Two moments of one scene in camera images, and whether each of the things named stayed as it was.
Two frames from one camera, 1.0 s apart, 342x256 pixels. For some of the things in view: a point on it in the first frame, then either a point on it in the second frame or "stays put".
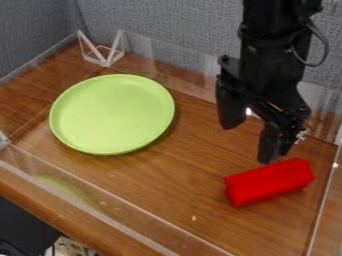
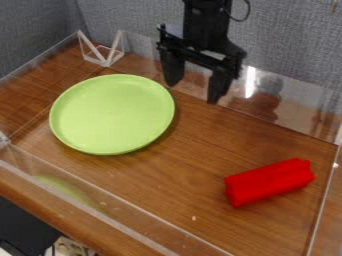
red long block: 266,180 stays put
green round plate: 111,114 stays put
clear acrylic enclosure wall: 117,168 stays put
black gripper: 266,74 → 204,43
